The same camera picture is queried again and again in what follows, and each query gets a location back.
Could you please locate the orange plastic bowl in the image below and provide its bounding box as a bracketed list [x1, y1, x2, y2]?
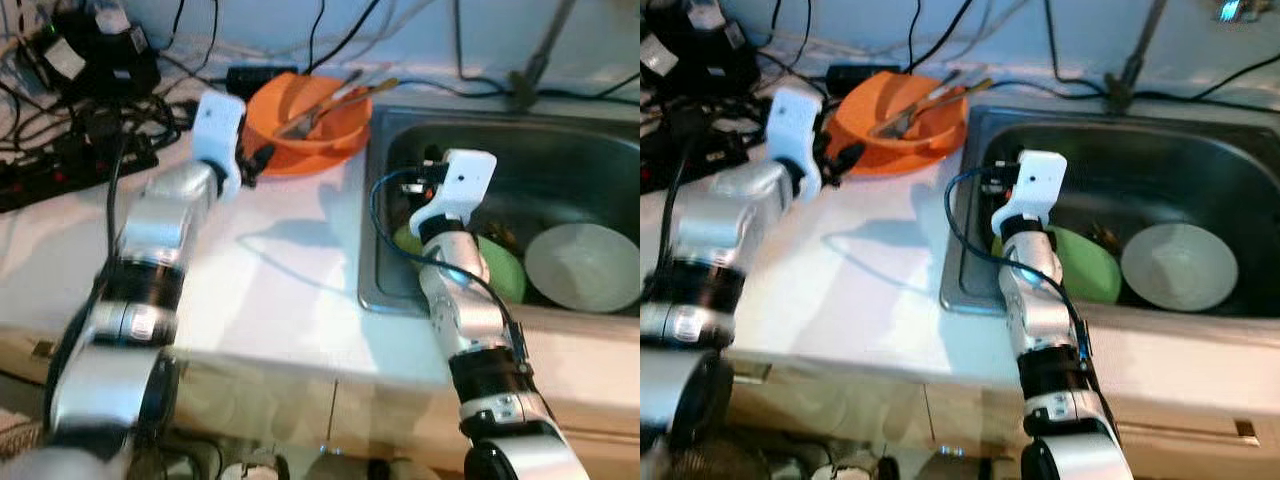
[822, 72, 969, 153]
[243, 72, 373, 153]

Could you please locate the orange plastic plate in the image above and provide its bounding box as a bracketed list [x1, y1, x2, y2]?
[250, 120, 367, 179]
[830, 120, 963, 179]

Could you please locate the silver metal fork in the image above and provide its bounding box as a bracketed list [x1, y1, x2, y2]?
[868, 72, 963, 141]
[273, 72, 368, 141]

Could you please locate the long metal utensil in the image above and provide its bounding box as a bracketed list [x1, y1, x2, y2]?
[893, 78, 996, 129]
[298, 78, 401, 129]

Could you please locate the black power adapter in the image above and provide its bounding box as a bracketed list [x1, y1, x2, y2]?
[225, 65, 301, 101]
[828, 62, 901, 96]

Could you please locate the grey metal faucet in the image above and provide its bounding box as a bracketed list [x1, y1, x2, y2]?
[1105, 0, 1263, 111]
[508, 0, 578, 111]

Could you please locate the stainless steel sink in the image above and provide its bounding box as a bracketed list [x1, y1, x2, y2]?
[938, 105, 1280, 319]
[358, 105, 641, 319]

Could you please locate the green plastic plate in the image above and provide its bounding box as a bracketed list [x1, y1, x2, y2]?
[990, 225, 1123, 306]
[392, 225, 528, 304]

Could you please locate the black charger box with labels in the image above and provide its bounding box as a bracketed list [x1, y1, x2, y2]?
[45, 5, 161, 101]
[640, 0, 761, 101]

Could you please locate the black power strip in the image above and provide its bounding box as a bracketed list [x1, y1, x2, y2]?
[0, 135, 161, 211]
[640, 120, 701, 196]

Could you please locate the pale grey bowl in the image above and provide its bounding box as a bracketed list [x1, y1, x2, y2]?
[524, 222, 641, 313]
[1120, 222, 1241, 313]

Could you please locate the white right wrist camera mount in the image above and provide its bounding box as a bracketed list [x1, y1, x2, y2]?
[408, 150, 498, 239]
[990, 152, 1068, 239]

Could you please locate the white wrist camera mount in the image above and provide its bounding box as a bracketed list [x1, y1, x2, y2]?
[408, 150, 498, 239]
[190, 92, 248, 201]
[765, 85, 826, 201]
[990, 152, 1068, 239]

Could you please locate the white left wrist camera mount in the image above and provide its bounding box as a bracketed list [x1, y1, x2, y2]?
[765, 85, 826, 201]
[190, 92, 248, 201]

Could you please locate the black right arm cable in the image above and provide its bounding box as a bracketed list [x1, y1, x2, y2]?
[369, 166, 528, 353]
[943, 166, 1093, 356]

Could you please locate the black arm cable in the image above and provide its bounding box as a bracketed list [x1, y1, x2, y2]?
[100, 125, 136, 271]
[655, 130, 701, 291]
[943, 166, 1093, 356]
[369, 166, 528, 353]

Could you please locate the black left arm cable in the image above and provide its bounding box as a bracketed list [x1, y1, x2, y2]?
[655, 130, 701, 291]
[100, 125, 136, 271]

